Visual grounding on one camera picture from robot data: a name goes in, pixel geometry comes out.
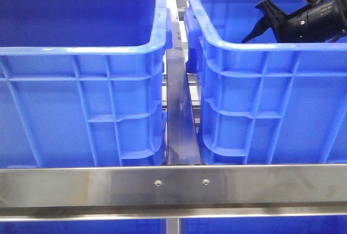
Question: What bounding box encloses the stainless steel front rail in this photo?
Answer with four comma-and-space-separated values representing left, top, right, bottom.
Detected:
1, 164, 346, 222

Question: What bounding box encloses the blue plastic crate right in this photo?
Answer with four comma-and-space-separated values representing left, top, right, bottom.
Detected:
185, 0, 346, 165

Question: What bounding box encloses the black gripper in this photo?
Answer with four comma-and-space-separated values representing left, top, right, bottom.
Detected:
242, 0, 346, 43

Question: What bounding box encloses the blue crate lower right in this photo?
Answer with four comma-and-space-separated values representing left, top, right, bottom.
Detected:
181, 216, 346, 233

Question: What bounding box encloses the steel lower vertical post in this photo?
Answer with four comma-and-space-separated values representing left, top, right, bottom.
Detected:
166, 218, 181, 234

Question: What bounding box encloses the blue plastic crate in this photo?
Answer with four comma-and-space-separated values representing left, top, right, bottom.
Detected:
185, 0, 346, 165
1, 0, 172, 168

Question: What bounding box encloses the steel centre divider bar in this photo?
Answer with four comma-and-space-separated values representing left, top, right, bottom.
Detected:
166, 0, 201, 165

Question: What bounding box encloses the blue crate lower left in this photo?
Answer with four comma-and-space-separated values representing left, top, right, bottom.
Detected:
1, 219, 166, 233

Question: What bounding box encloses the blue plastic crate left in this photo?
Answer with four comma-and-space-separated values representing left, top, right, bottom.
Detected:
1, 0, 172, 168

